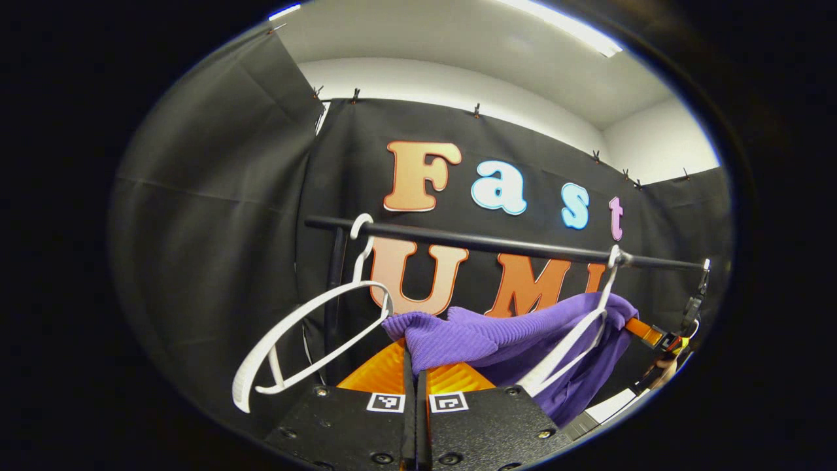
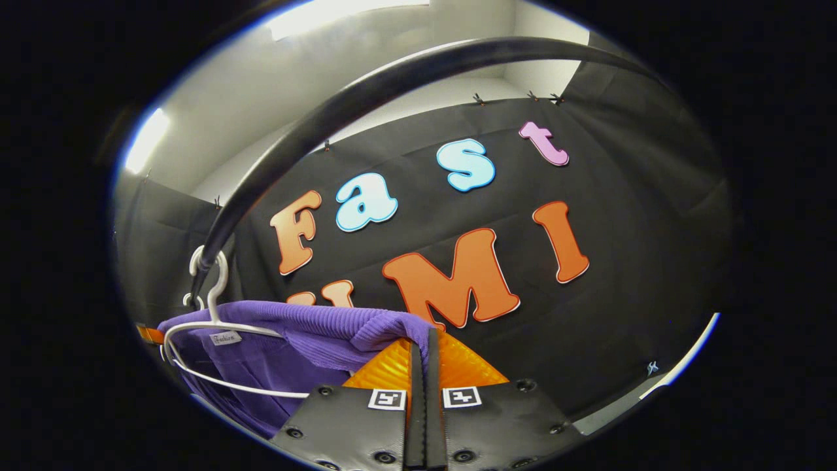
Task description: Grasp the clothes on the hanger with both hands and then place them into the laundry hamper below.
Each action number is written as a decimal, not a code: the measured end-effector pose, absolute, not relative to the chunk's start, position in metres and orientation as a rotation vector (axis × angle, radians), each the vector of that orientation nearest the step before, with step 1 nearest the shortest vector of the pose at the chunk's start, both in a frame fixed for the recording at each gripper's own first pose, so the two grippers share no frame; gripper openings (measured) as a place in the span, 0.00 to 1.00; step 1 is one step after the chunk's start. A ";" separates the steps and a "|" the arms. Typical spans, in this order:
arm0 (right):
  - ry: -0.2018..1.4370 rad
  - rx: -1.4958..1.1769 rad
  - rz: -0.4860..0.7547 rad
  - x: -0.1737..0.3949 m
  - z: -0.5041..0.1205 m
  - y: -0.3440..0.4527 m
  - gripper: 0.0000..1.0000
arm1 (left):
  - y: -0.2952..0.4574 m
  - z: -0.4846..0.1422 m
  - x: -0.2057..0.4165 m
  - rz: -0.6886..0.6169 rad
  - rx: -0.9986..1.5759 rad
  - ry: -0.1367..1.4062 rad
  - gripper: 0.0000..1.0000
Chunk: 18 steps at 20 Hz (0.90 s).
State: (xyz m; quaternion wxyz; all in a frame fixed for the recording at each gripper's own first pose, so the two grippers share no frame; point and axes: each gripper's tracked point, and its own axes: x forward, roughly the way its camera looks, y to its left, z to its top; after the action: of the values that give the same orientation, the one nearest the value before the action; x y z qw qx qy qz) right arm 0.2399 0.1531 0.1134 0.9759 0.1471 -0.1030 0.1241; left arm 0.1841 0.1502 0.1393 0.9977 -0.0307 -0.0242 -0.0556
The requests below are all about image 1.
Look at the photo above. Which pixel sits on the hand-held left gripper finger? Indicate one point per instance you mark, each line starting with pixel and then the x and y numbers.
pixel 422 418
pixel 409 418

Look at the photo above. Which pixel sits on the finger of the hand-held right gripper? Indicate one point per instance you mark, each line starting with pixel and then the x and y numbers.
pixel 644 331

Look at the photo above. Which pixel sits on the purple ribbed jacket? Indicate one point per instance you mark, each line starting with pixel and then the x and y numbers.
pixel 471 337

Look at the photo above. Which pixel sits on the white plastic clothes hanger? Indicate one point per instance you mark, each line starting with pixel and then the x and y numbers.
pixel 243 386
pixel 537 381

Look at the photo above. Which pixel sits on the black clothes rack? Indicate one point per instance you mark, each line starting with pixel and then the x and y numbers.
pixel 458 239

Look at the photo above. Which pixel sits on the white cabinet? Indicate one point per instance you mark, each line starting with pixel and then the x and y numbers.
pixel 608 405

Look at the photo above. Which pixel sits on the row of small backdrop clips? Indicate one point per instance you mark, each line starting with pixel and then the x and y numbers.
pixel 477 111

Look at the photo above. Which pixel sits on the black backdrop cloth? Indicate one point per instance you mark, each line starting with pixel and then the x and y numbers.
pixel 196 196

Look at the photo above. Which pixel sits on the ceiling light strip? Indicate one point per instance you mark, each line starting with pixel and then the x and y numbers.
pixel 284 11
pixel 569 26

